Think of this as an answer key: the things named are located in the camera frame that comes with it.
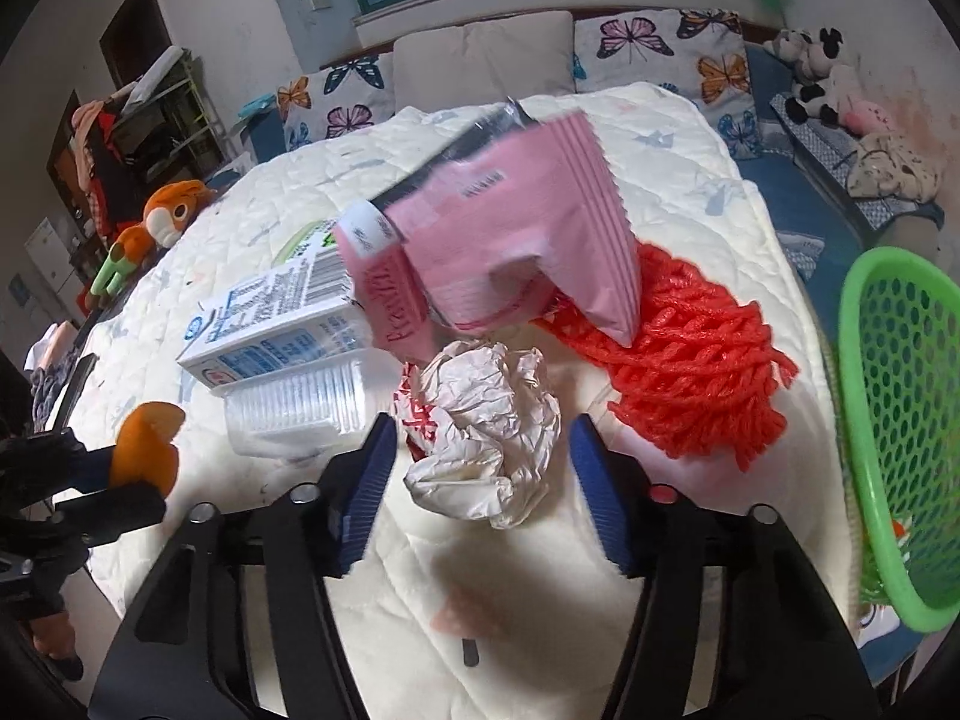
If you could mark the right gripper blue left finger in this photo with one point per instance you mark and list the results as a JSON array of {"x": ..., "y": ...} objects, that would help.
[{"x": 357, "y": 481}]

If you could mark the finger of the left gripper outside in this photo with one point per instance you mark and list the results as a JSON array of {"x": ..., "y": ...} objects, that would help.
[{"x": 103, "y": 517}]

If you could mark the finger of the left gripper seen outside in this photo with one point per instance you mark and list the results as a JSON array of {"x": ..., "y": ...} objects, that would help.
[{"x": 48, "y": 463}]

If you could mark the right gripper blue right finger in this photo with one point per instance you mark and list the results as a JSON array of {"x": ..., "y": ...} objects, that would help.
[{"x": 594, "y": 465}]

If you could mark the orange peel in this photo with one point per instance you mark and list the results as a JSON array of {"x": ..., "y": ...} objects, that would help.
[{"x": 145, "y": 451}]

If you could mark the white paper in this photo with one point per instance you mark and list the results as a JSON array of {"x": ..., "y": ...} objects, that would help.
[{"x": 481, "y": 425}]

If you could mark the white blue milk carton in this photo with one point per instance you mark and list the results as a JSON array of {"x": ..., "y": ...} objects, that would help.
[{"x": 300, "y": 310}]

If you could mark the pink snack wrapper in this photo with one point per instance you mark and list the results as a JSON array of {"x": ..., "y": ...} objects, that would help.
[{"x": 484, "y": 234}]

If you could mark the white quilted mat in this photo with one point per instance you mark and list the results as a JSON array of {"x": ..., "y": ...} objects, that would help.
[{"x": 446, "y": 616}]

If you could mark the red mesh net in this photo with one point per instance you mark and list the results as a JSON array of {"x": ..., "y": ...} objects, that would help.
[{"x": 702, "y": 371}]

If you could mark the orange fox plush toy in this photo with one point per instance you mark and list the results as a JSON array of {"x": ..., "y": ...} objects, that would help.
[{"x": 166, "y": 216}]

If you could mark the blue sofa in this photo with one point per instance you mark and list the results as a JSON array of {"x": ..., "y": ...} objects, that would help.
[{"x": 805, "y": 202}]

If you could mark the green plastic waste basket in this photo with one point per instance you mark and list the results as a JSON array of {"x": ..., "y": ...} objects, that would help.
[{"x": 898, "y": 374}]

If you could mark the metal storage shelf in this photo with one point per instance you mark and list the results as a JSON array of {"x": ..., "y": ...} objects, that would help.
[{"x": 173, "y": 134}]

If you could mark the butterfly pillow left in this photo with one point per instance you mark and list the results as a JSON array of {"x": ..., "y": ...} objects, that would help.
[{"x": 337, "y": 100}]

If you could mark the butterfly pillow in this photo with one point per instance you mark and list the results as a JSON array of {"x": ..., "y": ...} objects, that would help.
[
  {"x": 337, "y": 100},
  {"x": 698, "y": 54}
]

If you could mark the spotted cream cloth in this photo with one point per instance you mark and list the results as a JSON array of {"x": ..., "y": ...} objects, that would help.
[{"x": 887, "y": 165}]

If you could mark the beige cushion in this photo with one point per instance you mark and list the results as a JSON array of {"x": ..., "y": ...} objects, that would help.
[{"x": 485, "y": 62}]

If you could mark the butterfly pillow right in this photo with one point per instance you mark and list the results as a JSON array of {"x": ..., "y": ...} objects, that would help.
[{"x": 698, "y": 54}]

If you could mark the pink plush toy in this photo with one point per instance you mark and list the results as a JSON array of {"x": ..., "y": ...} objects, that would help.
[{"x": 863, "y": 117}]

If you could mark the black white cow plush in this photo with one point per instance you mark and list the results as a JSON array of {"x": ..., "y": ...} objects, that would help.
[{"x": 825, "y": 81}]

